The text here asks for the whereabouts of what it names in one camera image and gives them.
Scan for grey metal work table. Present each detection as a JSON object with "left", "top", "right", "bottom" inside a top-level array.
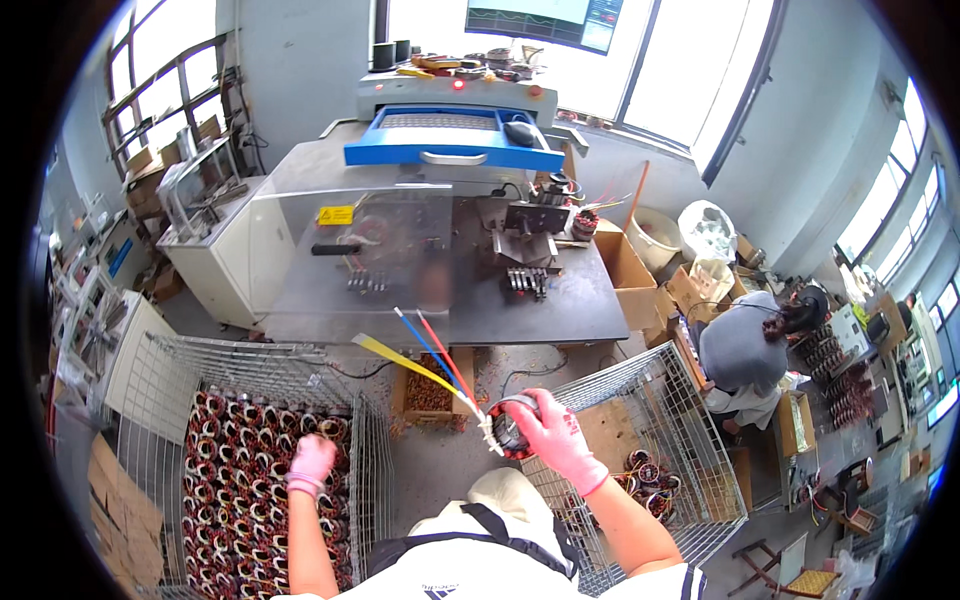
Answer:
[{"left": 264, "top": 120, "right": 631, "bottom": 348}]

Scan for motor stator with coloured wires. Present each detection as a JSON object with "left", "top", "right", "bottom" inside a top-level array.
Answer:
[{"left": 352, "top": 307, "right": 543, "bottom": 460}]

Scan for clear acrylic guard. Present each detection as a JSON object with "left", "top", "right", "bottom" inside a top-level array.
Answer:
[{"left": 251, "top": 180, "right": 456, "bottom": 348}]

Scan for brown cardboard sheet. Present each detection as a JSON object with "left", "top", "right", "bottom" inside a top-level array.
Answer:
[{"left": 576, "top": 397, "right": 648, "bottom": 475}]

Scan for blue keyboard drawer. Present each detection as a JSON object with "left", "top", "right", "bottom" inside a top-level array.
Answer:
[{"left": 343, "top": 104, "right": 567, "bottom": 173}]

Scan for row of black test clips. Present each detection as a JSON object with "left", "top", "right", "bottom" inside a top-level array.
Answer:
[{"left": 506, "top": 266, "right": 551, "bottom": 302}]

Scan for grey tester console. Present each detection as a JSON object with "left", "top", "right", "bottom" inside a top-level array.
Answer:
[{"left": 355, "top": 67, "right": 560, "bottom": 126}]

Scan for tools and parts on console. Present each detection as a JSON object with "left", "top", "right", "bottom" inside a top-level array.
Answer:
[{"left": 370, "top": 39, "right": 547, "bottom": 84}]

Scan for large wire mesh basket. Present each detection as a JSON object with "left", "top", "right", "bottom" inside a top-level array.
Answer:
[{"left": 112, "top": 333, "right": 396, "bottom": 600}]

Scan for person's body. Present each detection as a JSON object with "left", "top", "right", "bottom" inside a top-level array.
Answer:
[{"left": 270, "top": 468, "right": 710, "bottom": 600}]

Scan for wooden stool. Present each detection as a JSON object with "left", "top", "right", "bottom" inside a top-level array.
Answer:
[{"left": 729, "top": 532, "right": 843, "bottom": 600}]

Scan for cardboard box of copper scraps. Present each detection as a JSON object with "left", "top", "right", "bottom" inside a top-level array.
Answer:
[{"left": 393, "top": 346, "right": 476, "bottom": 423}]

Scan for white plastic bag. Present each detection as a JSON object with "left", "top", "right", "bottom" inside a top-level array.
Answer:
[{"left": 678, "top": 199, "right": 738, "bottom": 264}]

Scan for white metal cabinet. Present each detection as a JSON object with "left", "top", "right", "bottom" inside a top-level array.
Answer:
[{"left": 156, "top": 175, "right": 298, "bottom": 332}]

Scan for open empty cardboard box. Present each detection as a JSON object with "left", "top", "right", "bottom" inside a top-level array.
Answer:
[{"left": 593, "top": 218, "right": 663, "bottom": 332}]

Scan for pile of copper wound stators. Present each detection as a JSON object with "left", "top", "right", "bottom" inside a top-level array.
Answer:
[{"left": 180, "top": 390, "right": 355, "bottom": 600}]

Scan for stack of flat cardboard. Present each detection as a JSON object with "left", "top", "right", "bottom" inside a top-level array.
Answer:
[{"left": 85, "top": 432, "right": 167, "bottom": 595}]

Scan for small wire mesh basket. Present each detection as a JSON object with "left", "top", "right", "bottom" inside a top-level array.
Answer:
[{"left": 519, "top": 341, "right": 750, "bottom": 598}]

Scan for wall monitor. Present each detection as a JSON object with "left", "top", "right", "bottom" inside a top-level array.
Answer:
[{"left": 464, "top": 0, "right": 626, "bottom": 56}]

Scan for person's left hand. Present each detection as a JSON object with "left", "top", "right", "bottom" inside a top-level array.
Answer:
[{"left": 285, "top": 433, "right": 339, "bottom": 500}]

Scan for cluttered workbench with stators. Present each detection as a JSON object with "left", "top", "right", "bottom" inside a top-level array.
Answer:
[{"left": 783, "top": 262, "right": 960, "bottom": 526}]

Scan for white plastic bucket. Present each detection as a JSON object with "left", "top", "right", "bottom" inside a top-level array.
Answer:
[{"left": 624, "top": 206, "right": 683, "bottom": 273}]

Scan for person's right hand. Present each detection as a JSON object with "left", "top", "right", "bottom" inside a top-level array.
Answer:
[{"left": 504, "top": 387, "right": 610, "bottom": 498}]

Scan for grey keyboard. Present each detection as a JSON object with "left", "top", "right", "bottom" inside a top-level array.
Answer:
[{"left": 378, "top": 112, "right": 501, "bottom": 132}]

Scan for metal test fixture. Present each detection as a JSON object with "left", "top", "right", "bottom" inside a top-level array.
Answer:
[{"left": 489, "top": 174, "right": 582, "bottom": 273}]

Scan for cluttered storage shelf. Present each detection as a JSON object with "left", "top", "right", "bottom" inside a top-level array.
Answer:
[{"left": 45, "top": 191, "right": 162, "bottom": 391}]

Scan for small heap of stators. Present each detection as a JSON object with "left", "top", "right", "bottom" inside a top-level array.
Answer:
[{"left": 564, "top": 448, "right": 682, "bottom": 526}]

